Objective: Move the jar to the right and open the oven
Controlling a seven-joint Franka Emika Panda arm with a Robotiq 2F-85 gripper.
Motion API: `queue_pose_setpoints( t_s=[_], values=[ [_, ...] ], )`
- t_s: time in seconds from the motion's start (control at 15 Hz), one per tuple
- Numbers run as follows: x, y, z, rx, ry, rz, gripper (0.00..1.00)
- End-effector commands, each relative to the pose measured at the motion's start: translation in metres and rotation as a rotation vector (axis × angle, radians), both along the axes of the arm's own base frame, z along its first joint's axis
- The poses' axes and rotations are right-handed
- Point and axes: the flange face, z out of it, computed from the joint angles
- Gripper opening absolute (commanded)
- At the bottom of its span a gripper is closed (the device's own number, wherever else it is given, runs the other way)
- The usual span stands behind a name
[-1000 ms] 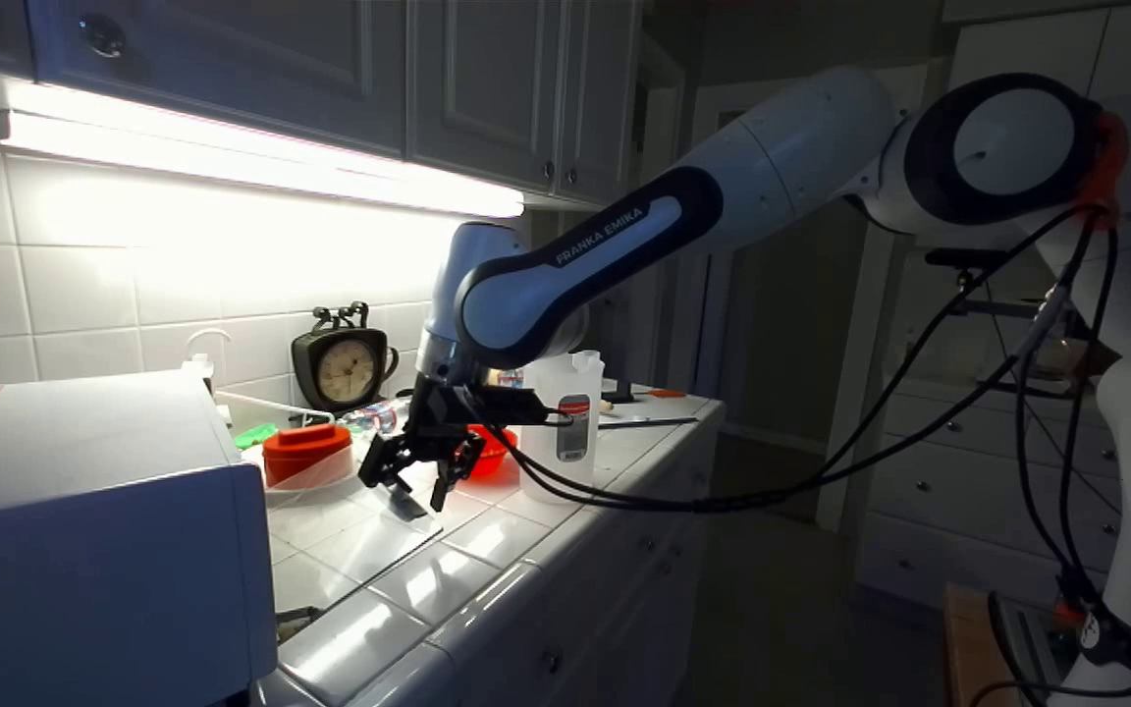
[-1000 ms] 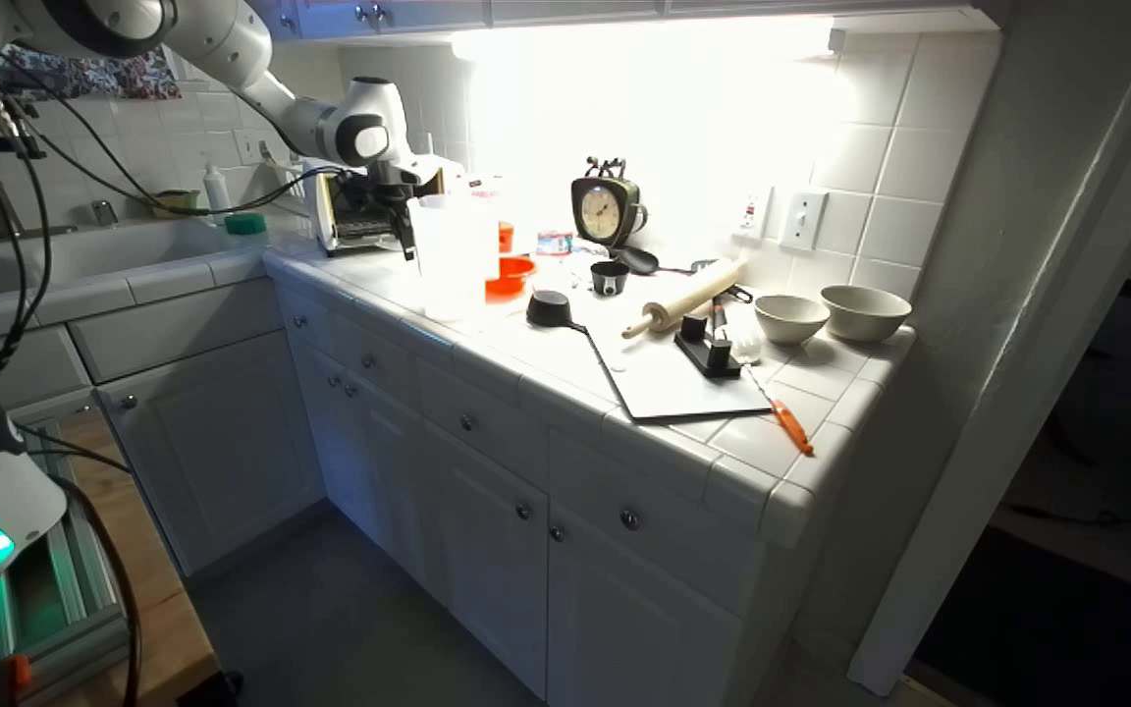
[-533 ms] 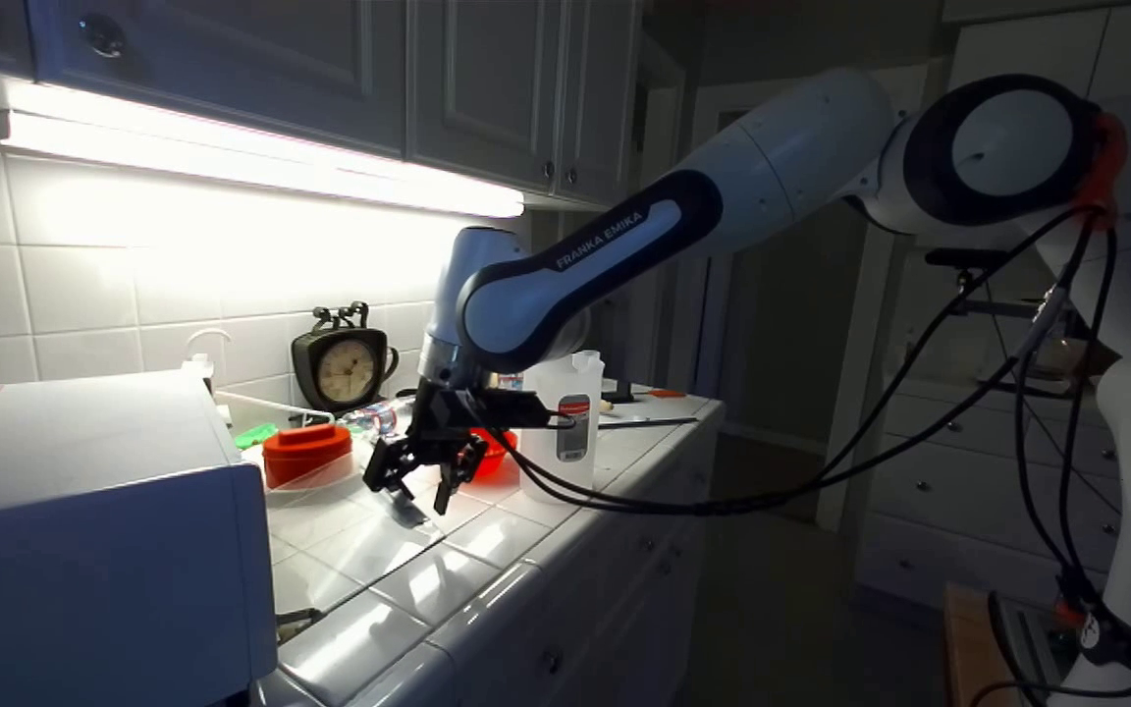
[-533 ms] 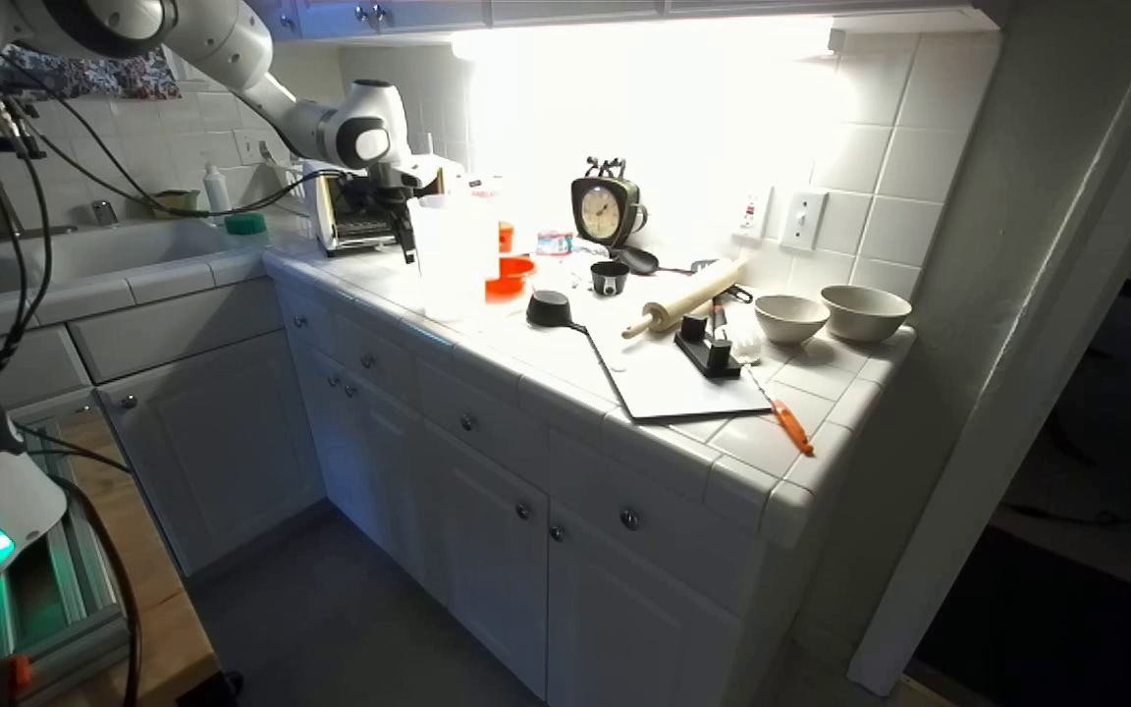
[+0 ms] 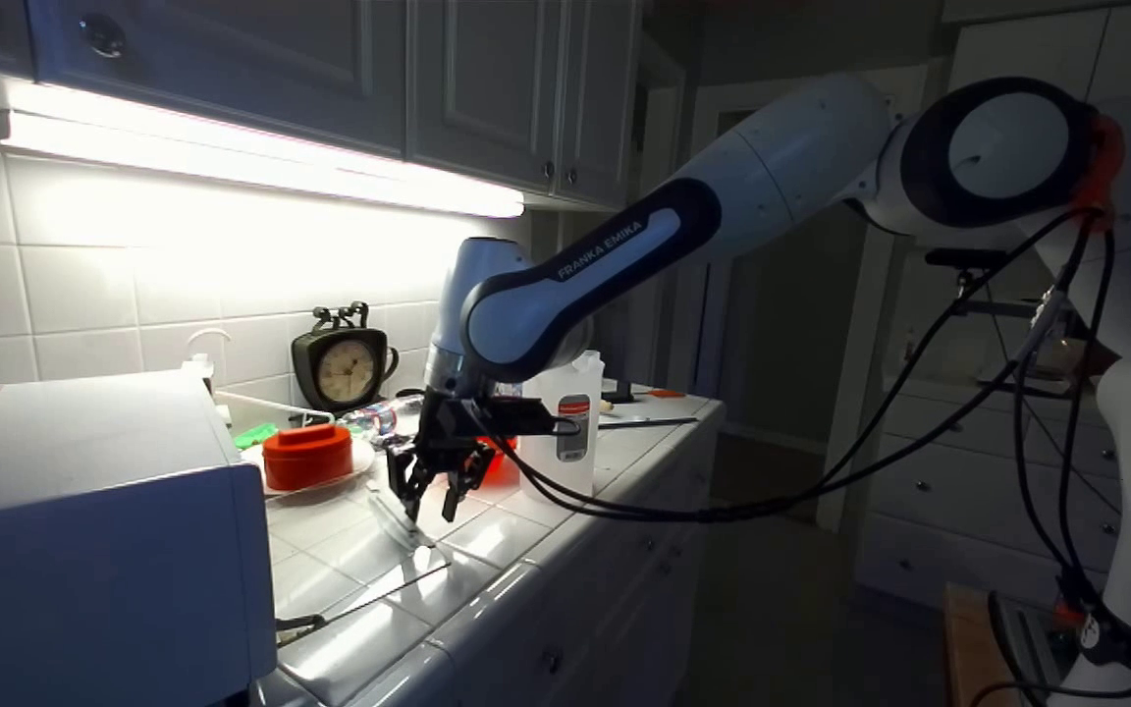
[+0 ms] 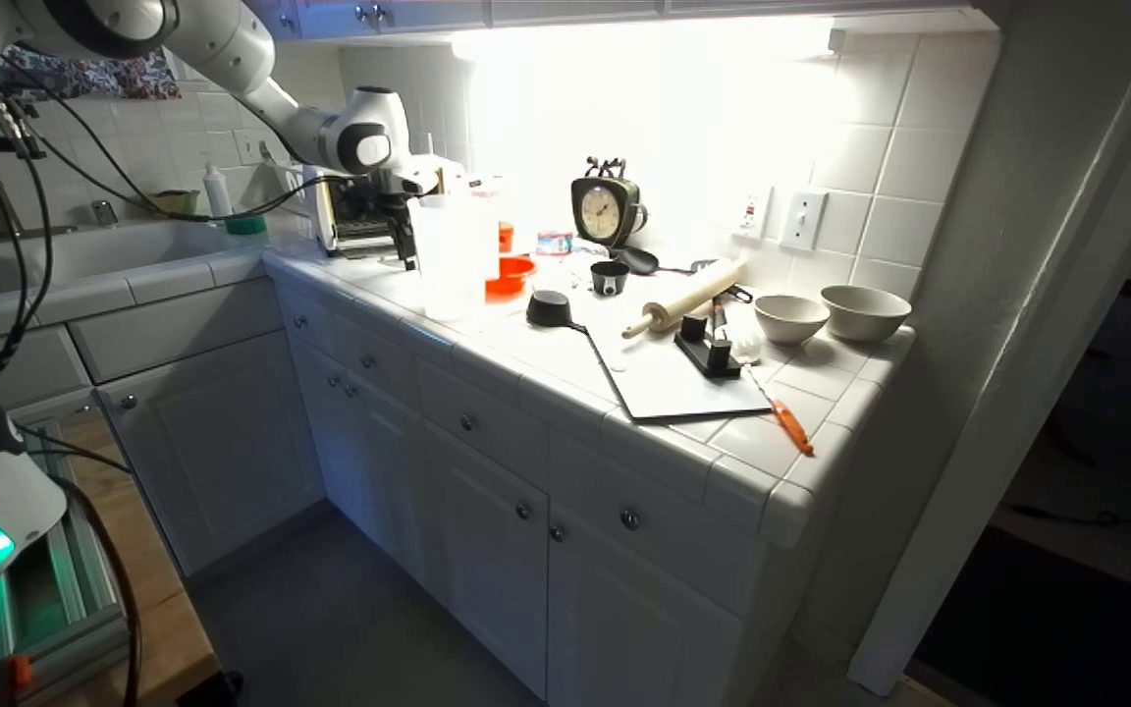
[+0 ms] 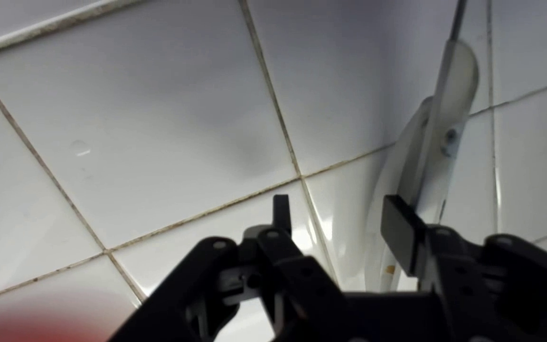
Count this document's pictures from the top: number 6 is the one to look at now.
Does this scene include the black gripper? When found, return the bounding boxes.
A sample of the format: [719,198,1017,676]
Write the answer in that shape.
[328,171,426,274]

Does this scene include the translucent plastic jar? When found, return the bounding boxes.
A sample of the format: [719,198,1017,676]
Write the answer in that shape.
[407,188,508,321]

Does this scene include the small jar with blue label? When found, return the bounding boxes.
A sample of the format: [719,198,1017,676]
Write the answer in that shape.
[529,227,583,262]

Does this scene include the red small cup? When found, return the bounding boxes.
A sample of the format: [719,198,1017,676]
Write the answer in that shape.
[483,251,544,308]

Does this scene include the green round dish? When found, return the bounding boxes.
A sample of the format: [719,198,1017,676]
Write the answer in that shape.
[222,210,273,243]

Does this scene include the clear soap bottle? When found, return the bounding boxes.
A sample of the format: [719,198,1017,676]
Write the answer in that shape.
[201,161,236,227]

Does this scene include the black kitchen scale with dial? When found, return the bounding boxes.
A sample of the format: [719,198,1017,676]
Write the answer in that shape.
[566,155,664,279]

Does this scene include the small black cup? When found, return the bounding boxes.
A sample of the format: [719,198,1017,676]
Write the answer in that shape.
[587,256,631,302]

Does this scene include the yellow small bowl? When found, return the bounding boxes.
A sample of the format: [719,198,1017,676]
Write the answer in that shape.
[140,185,203,223]

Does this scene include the white sink cabinet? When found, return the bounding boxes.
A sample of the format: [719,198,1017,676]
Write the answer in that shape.
[0,268,329,583]

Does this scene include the wooden rolling pin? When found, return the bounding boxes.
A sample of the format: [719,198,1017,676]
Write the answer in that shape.
[617,251,758,345]

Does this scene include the white base cabinet with knobs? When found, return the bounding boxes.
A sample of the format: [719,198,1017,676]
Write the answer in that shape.
[258,247,921,707]

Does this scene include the white cutting board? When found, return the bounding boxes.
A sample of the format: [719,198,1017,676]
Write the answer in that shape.
[574,302,778,427]

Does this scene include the under-cabinet strip light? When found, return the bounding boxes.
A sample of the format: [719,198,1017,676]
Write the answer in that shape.
[444,10,849,71]

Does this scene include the white sink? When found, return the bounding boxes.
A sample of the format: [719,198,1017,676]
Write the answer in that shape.
[0,214,263,345]

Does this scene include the black stand with metal mill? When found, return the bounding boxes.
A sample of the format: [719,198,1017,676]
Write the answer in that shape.
[671,287,758,389]

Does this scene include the floral curtain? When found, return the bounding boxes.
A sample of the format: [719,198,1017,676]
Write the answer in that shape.
[0,40,186,108]

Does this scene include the small grey ceramic bowl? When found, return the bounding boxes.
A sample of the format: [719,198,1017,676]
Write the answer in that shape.
[752,292,832,351]

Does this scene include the white upper cabinets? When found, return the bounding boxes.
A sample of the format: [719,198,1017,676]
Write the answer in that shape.
[246,0,1007,40]

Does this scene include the wooden robot cart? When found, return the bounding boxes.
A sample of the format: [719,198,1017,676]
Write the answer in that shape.
[11,402,224,707]

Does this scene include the large beige ceramic bowl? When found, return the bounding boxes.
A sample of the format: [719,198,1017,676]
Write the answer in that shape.
[817,279,921,355]

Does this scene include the black long-handled scoop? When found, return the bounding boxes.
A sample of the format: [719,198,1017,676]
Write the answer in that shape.
[523,287,630,398]

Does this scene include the white light switch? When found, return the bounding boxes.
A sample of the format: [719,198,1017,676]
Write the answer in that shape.
[726,185,778,247]

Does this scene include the white wall outlet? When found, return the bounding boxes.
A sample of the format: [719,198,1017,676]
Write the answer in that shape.
[778,188,832,260]

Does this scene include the orange-handled kitchen tool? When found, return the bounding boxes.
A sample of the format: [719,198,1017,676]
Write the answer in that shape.
[740,366,820,465]

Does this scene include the black looped floor cable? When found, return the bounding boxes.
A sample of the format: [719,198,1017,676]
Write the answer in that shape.
[0,398,147,707]

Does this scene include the teal striped robot mount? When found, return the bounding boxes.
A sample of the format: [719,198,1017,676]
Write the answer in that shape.
[0,490,133,698]

